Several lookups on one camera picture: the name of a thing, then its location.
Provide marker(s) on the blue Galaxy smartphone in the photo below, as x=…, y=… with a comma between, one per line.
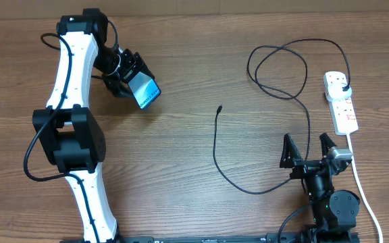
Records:
x=144, y=89

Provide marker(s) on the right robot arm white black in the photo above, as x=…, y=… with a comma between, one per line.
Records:
x=334, y=211

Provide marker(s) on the white charger plug adapter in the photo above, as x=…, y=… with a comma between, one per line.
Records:
x=336, y=92

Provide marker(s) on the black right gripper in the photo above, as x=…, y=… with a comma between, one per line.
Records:
x=290, y=158

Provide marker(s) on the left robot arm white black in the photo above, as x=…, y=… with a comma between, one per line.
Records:
x=69, y=134

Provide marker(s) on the white power strip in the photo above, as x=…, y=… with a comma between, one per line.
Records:
x=343, y=113

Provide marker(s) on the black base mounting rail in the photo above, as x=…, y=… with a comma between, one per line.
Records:
x=268, y=238

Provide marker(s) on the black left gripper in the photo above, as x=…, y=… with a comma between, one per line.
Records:
x=134, y=64

